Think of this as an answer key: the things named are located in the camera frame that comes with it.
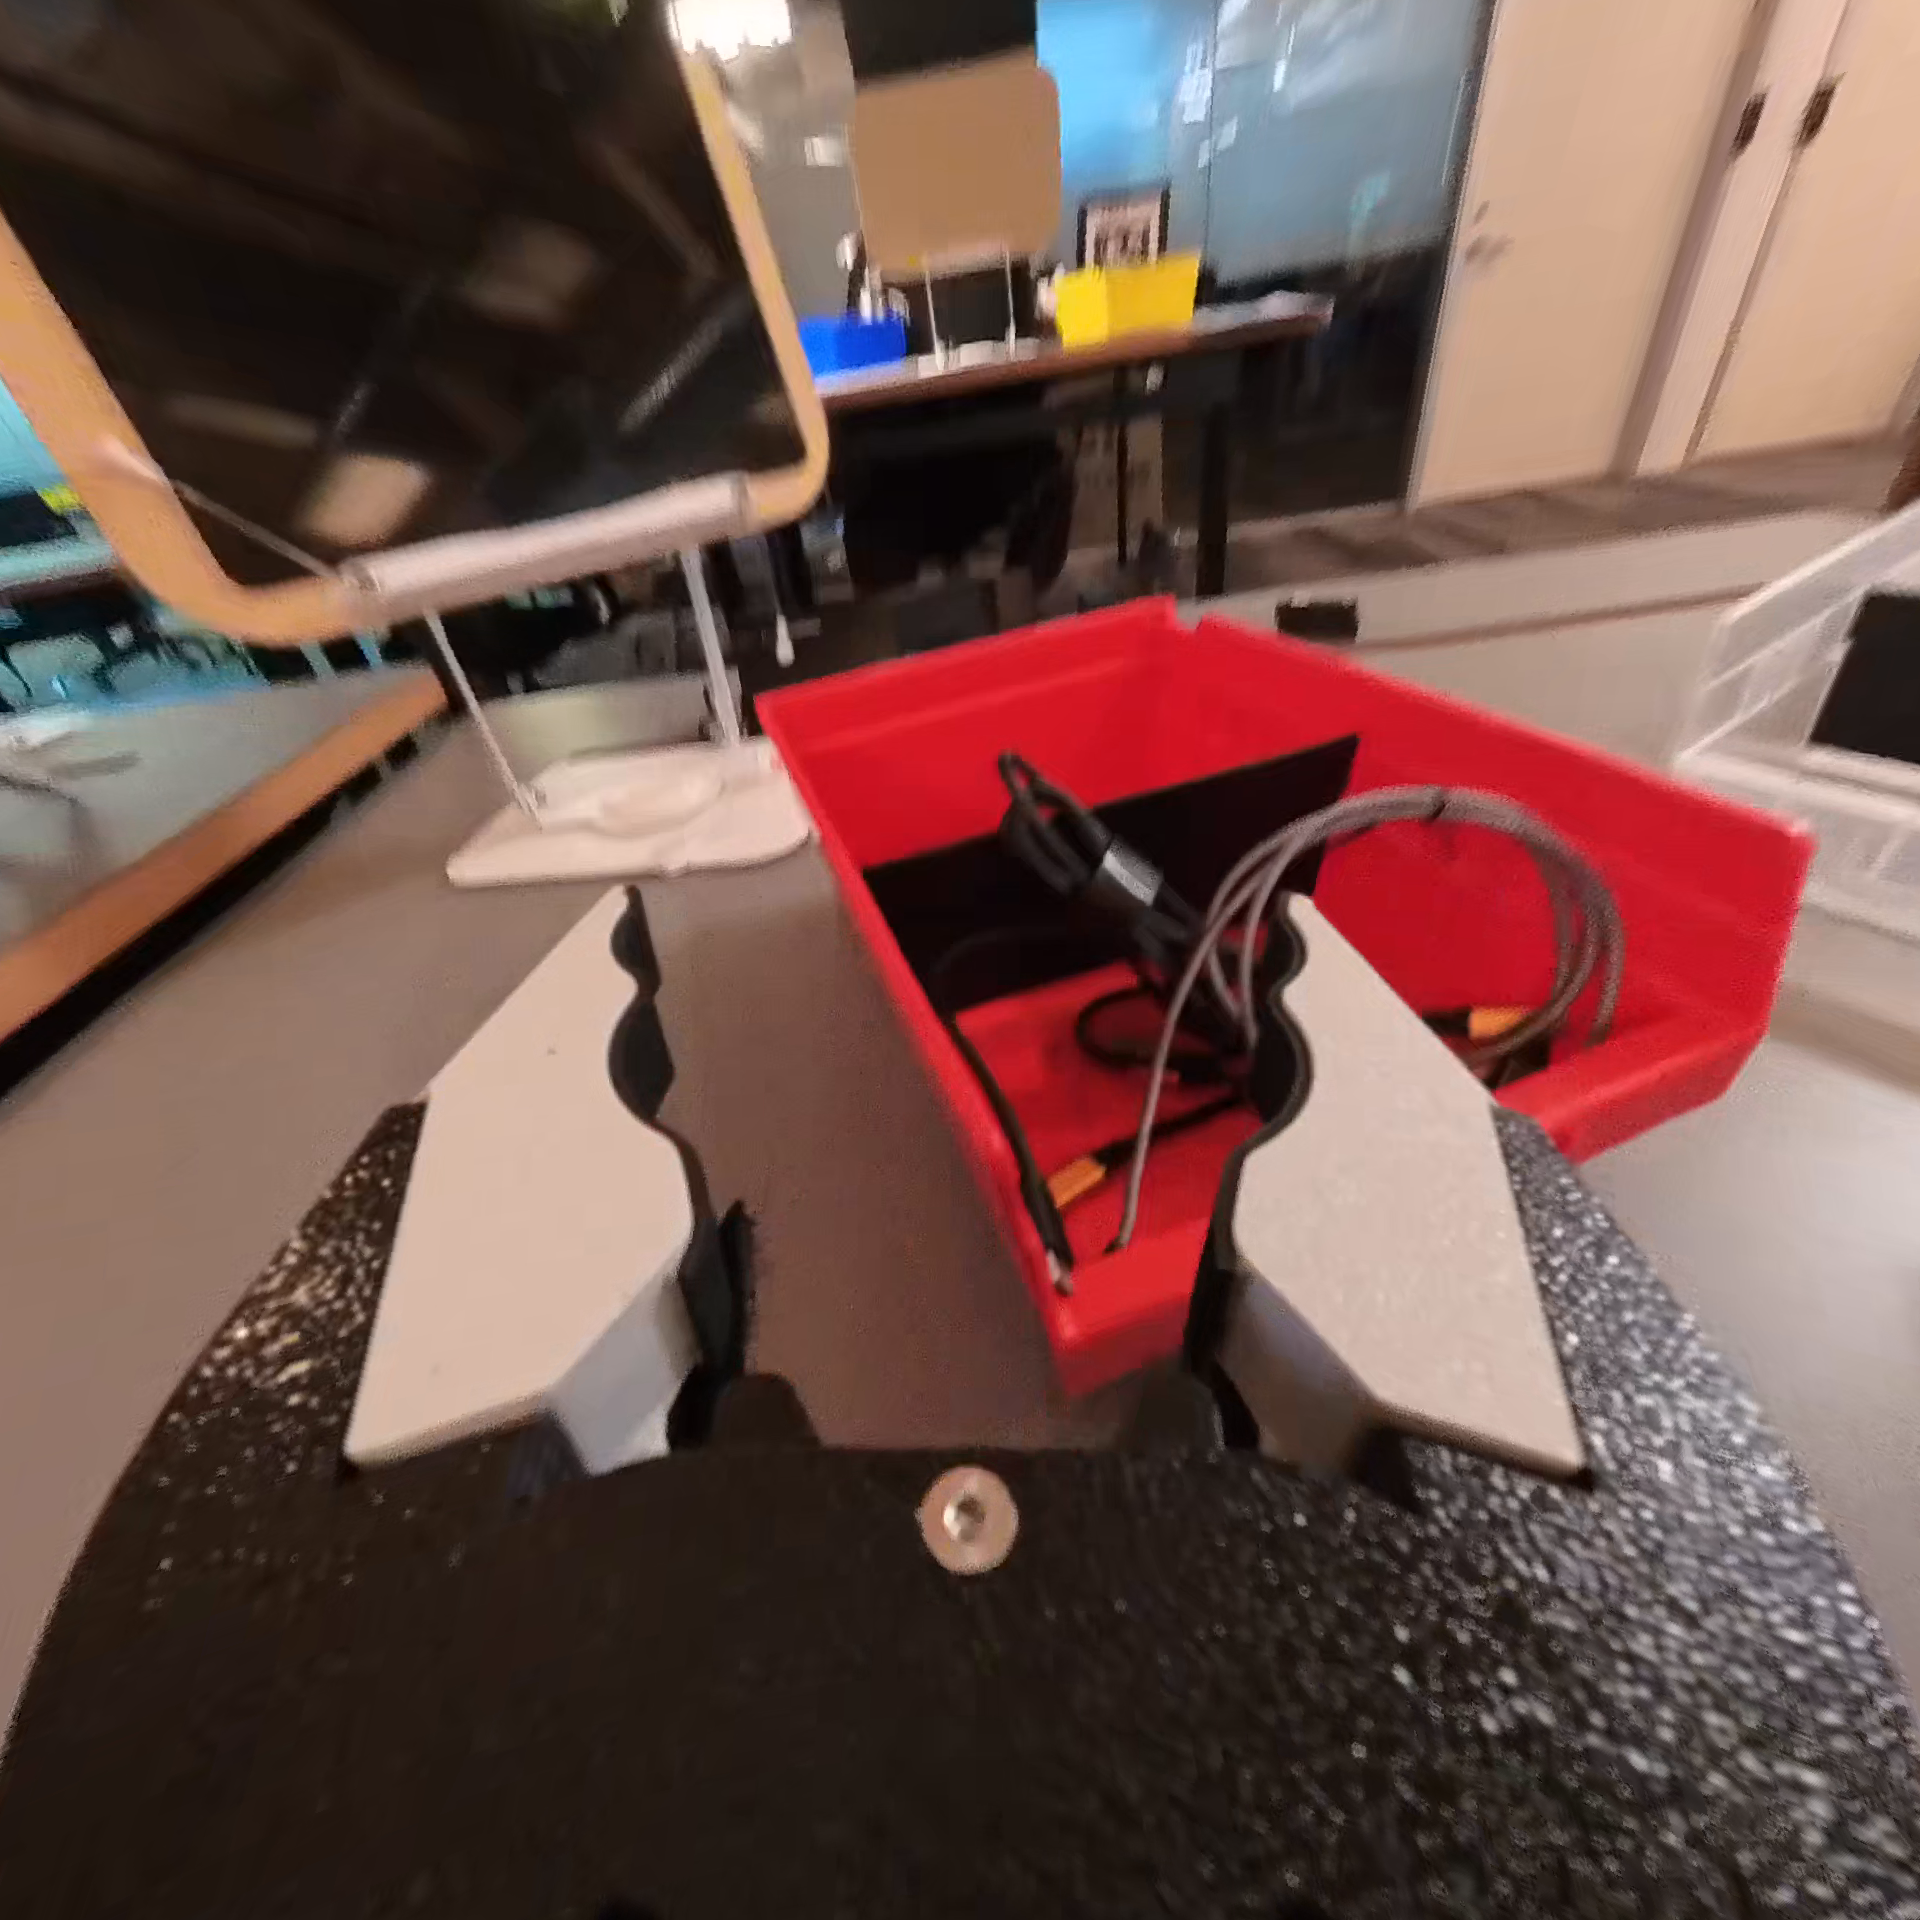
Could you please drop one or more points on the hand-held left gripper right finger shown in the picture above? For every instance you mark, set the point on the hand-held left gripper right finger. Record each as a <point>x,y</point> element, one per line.
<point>1396,1200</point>

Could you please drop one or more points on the white tablet stand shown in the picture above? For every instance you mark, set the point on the white tablet stand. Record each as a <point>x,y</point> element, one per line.
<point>632,816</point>

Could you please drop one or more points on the tablet with tan frame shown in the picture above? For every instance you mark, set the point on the tablet with tan frame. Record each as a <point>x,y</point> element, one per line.
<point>377,269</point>

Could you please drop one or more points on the white cabinet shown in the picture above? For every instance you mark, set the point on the white cabinet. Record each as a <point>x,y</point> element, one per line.
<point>1574,269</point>

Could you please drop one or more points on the clear acrylic organizer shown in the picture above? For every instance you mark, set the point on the clear acrylic organizer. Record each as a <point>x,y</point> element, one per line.
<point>1770,675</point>

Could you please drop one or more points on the black picture frame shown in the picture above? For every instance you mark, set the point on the black picture frame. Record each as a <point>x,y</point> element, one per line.
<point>1121,232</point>

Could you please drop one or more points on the blue storage bin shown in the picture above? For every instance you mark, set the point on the blue storage bin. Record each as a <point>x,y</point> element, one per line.
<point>848,345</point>

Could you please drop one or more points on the wooden background table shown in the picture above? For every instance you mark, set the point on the wooden background table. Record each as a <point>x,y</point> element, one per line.
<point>1049,366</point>

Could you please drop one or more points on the red plastic bin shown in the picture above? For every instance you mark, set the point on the red plastic bin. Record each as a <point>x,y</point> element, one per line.
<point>962,707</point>

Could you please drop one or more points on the black table clamp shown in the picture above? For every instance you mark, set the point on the black table clamp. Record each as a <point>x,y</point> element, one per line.
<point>1317,619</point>

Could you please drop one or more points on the yellow storage bin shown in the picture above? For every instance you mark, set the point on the yellow storage bin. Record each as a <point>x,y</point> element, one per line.
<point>1123,307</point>

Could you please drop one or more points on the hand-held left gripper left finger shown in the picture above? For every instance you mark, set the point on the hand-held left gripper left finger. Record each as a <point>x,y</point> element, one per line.
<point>512,1200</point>

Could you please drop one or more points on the wood-edged grey table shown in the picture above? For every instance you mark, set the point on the wood-edged grey table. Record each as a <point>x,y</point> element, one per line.
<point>153,782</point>

